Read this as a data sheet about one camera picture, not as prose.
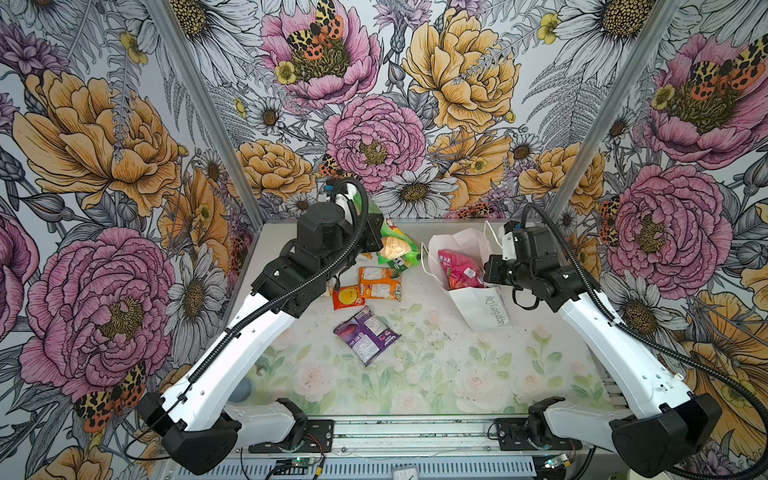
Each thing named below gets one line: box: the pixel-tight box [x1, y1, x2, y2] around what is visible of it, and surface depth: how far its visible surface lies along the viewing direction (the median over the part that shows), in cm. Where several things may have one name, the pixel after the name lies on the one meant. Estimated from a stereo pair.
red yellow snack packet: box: [332, 285, 366, 311], surface depth 101 cm
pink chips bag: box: [438, 249, 484, 290], surface depth 85 cm
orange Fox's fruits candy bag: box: [358, 266, 402, 302], surface depth 102 cm
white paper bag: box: [420, 221, 511, 332], surface depth 84 cm
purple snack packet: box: [333, 305, 402, 366], surface depth 91 cm
